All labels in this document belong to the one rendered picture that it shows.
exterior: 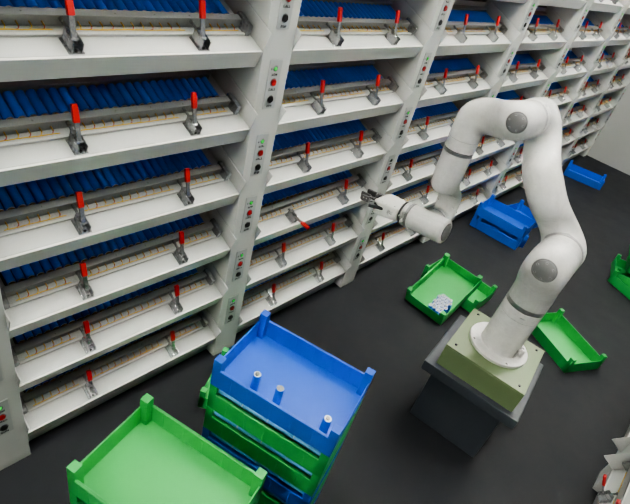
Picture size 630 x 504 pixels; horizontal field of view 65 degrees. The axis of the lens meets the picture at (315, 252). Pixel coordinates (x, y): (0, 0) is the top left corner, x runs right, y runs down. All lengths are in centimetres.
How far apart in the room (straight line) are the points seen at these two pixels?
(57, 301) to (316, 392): 64
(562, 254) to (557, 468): 88
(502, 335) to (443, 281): 84
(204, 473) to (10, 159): 70
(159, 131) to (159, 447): 67
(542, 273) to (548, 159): 30
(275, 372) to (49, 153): 65
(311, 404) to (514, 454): 100
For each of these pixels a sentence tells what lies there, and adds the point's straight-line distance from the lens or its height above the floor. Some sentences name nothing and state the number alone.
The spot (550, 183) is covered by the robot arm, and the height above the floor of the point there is 91.
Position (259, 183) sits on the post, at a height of 69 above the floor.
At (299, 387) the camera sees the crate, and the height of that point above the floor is 48.
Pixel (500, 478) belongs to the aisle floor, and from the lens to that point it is 189.
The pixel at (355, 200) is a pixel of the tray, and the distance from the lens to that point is 190.
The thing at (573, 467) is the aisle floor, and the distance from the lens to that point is 209.
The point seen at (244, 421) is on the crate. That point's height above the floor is 43.
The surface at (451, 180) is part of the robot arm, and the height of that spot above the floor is 79.
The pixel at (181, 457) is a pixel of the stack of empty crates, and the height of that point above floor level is 40.
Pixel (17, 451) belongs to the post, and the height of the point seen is 4.
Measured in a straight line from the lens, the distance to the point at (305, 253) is 186.
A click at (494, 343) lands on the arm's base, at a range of 165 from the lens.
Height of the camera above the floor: 138
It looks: 35 degrees down
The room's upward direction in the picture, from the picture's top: 16 degrees clockwise
